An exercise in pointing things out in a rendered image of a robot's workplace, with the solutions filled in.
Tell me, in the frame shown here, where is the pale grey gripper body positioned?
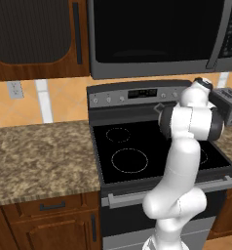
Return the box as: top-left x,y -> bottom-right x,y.
153,102 -> 169,114

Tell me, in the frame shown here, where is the grey black stove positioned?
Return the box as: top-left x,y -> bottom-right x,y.
86,79 -> 232,250

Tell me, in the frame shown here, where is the grey microwave oven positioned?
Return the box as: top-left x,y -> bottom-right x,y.
87,0 -> 232,80

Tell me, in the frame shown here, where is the grey toaster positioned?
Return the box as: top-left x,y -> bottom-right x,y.
210,87 -> 232,127

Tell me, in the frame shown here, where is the black microwave door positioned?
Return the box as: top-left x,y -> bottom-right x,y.
88,0 -> 232,65

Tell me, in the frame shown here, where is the black oven door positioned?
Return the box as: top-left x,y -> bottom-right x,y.
99,175 -> 232,250

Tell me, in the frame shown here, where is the brown wooden cupboard run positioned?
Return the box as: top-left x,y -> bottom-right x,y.
207,168 -> 232,241

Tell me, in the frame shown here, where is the brown wooden drawer front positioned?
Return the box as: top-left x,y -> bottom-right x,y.
0,192 -> 101,225

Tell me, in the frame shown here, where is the brown glass cupboard door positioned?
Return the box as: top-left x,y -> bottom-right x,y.
0,0 -> 91,83

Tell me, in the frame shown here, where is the grey microwave door handle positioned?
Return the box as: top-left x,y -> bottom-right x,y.
206,0 -> 232,69

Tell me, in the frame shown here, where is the grey oven door handle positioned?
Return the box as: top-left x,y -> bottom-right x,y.
107,175 -> 232,210

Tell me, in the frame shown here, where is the dark long cupboard handle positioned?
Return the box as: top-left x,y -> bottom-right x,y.
71,2 -> 84,65

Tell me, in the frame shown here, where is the dark short cupboard handle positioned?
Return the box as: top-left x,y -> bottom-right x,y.
90,214 -> 98,243

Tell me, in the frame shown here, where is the dark drawer handle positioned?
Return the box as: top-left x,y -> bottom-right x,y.
39,200 -> 67,212

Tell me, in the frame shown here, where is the grey wall socket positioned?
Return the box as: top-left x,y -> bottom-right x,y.
6,80 -> 25,100

